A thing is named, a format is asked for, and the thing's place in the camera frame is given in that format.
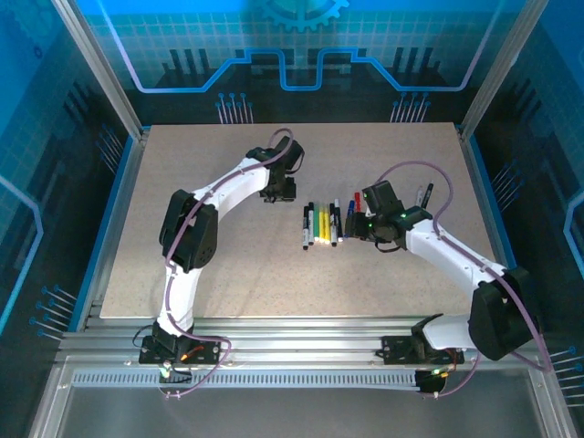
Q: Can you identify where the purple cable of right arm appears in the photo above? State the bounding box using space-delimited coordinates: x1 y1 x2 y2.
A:
373 160 556 401

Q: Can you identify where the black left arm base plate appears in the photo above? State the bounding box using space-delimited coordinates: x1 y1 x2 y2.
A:
138 335 224 366

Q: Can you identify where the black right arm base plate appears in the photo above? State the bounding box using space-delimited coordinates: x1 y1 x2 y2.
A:
381 335 466 366

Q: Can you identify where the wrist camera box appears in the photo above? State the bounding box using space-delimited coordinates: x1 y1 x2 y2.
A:
272 138 306 176
362 180 404 215

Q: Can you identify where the metal front panel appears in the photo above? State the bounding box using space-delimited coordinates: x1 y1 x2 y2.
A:
29 355 579 438

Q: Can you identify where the aluminium side rail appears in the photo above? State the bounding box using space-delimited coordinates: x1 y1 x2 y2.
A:
455 126 526 332
75 127 151 332

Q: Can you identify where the slotted grey cable duct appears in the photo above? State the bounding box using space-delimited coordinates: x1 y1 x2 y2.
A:
71 370 423 390

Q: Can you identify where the aluminium front rail beam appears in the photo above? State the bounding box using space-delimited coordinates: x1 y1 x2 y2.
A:
58 317 548 366

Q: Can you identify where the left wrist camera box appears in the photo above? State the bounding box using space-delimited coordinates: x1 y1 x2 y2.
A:
272 138 306 176

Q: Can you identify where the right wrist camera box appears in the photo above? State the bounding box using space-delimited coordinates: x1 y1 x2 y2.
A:
362 180 404 215

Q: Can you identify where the blue marker pen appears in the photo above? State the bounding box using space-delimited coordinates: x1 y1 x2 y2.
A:
342 199 357 240

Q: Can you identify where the aluminium frame post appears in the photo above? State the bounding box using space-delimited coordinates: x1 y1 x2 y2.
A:
50 0 150 141
457 0 551 141

